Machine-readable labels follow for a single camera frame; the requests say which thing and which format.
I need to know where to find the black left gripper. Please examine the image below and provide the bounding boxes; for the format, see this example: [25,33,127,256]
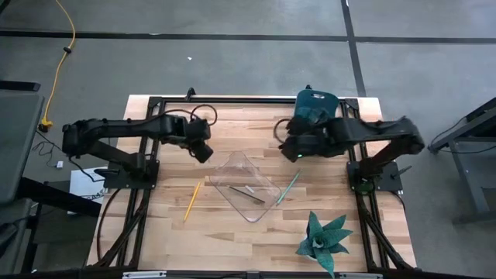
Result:
[170,115,215,164]

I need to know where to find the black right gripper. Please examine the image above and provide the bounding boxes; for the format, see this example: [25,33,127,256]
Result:
[287,114,339,157]

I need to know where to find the dark teal plastic bin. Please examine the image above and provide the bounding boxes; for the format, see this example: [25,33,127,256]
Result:
[293,88,341,122]

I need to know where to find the clear plastic bin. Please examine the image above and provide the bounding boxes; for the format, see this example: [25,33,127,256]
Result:
[208,150,283,224]

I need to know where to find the teal pencil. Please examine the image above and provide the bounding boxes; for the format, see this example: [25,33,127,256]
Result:
[275,168,303,206]

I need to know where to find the yellow pencil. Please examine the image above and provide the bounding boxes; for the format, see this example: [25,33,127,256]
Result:
[182,181,202,223]

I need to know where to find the orange pencil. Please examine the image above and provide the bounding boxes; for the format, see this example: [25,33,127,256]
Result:
[226,184,267,205]

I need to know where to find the teal artificial plant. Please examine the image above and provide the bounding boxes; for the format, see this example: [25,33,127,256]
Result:
[295,210,354,279]

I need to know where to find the white paper sheet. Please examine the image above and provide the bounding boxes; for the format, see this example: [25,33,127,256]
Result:
[68,166,109,215]

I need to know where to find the grey metal stand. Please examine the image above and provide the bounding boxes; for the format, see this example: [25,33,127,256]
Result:
[427,96,496,226]

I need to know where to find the dark grey side table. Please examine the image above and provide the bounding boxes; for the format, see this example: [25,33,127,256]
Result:
[0,80,46,274]

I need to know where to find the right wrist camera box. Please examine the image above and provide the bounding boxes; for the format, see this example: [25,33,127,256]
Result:
[278,133,315,163]

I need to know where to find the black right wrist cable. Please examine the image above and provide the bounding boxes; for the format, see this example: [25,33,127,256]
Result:
[272,117,293,146]

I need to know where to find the black aluminium table frame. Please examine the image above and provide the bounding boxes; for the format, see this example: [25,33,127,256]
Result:
[85,88,419,274]

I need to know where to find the dark floor cable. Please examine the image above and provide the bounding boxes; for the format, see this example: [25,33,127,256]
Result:
[95,188,118,265]

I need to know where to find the silver bracket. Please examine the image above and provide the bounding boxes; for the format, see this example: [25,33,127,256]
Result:
[122,270,168,279]
[339,272,384,279]

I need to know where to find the yellow extension cable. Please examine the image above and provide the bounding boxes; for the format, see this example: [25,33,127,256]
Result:
[37,0,77,133]

